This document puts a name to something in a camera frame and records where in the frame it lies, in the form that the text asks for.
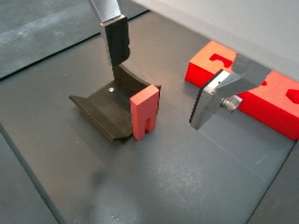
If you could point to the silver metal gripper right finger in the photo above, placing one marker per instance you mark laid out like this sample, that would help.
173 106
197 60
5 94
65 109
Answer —
221 92

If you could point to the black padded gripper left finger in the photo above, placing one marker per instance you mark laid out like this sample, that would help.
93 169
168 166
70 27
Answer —
114 29

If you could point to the red shape-sorting board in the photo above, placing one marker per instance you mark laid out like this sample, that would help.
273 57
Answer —
272 103

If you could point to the red double-square peg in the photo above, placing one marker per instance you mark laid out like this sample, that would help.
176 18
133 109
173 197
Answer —
145 111

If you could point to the black curved object holder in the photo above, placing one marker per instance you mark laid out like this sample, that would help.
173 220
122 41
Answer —
108 107

